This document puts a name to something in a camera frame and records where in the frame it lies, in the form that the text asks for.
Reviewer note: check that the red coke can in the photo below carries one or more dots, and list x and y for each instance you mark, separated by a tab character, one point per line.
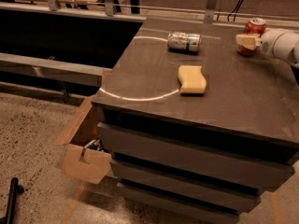
253	26

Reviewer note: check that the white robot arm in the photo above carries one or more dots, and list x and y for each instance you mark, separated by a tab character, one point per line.
291	42

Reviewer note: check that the yellow sponge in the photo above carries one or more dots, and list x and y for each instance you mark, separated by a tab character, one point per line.
191	79

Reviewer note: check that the grey drawer cabinet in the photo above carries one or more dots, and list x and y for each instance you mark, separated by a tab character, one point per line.
253	113

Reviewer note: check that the grey drawer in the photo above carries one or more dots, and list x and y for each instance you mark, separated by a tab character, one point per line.
174	205
205	165
225	200

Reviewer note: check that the black pole on floor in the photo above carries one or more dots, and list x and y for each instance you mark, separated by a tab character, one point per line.
14	190

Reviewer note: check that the top grey drawer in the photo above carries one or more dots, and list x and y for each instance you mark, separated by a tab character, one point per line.
205	165

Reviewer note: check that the metal railing frame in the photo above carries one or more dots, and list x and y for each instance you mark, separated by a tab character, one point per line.
82	45

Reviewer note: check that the bottom grey drawer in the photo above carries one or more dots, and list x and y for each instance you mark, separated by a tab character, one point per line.
174	205

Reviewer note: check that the middle grey drawer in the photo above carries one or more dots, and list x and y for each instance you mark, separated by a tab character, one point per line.
225	200

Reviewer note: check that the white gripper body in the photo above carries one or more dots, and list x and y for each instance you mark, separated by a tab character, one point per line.
269	44

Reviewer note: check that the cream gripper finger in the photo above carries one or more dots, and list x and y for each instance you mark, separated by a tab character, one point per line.
248	41

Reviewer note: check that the open cardboard box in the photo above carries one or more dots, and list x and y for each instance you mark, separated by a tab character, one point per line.
84	158

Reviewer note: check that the silver green soda can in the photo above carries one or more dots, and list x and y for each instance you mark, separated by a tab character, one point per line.
184	41

